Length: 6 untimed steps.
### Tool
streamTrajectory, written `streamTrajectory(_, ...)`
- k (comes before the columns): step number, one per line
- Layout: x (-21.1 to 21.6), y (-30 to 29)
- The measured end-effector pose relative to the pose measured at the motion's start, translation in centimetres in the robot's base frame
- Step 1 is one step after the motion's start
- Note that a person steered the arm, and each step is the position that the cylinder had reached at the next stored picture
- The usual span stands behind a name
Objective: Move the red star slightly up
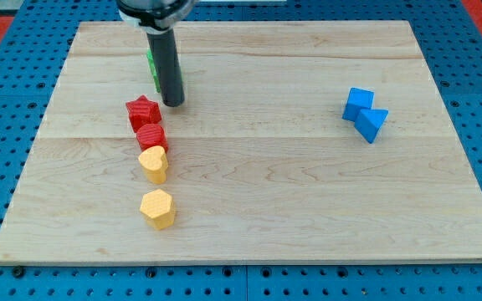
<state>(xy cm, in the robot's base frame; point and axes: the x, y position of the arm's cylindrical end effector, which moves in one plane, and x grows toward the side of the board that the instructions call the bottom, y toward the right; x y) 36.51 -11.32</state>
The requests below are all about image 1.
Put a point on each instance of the blue triangular prism block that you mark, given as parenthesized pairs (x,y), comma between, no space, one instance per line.
(369,122)

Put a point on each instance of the light wooden board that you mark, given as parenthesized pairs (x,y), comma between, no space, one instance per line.
(262,167)

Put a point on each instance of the green block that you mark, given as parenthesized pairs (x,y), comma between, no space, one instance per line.
(155,75)

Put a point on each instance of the blue cube block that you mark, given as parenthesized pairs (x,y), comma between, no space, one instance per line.
(357,100)

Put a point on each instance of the yellow hexagon block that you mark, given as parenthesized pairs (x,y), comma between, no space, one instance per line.
(158,209)

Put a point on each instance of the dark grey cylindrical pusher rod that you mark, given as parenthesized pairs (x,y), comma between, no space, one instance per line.
(164,53)

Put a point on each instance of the red star block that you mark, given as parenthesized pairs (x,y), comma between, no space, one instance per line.
(143,111)

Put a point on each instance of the yellow heart block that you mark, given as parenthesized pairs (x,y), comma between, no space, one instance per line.
(154,164)

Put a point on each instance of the red cylinder block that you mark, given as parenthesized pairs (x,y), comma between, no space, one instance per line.
(150,135)

